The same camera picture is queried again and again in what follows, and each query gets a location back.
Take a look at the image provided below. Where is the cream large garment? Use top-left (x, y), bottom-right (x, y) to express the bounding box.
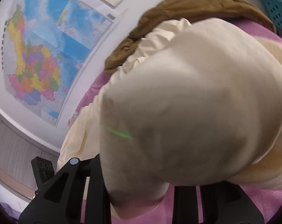
top-left (57, 18), bottom-right (282, 218)

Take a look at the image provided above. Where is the small black digital device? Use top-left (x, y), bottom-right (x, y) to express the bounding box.
top-left (31, 156), bottom-right (55, 189)

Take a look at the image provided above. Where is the pink floral bed sheet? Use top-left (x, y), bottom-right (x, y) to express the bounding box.
top-left (57, 18), bottom-right (282, 223)

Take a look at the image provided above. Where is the grey wooden wardrobe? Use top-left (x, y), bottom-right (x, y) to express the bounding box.
top-left (0, 118), bottom-right (58, 200)

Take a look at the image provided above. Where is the brown olive garment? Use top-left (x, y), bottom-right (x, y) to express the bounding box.
top-left (104, 0), bottom-right (276, 75)

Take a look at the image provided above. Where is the colourful wall map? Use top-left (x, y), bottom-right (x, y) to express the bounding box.
top-left (1, 0), bottom-right (118, 126)

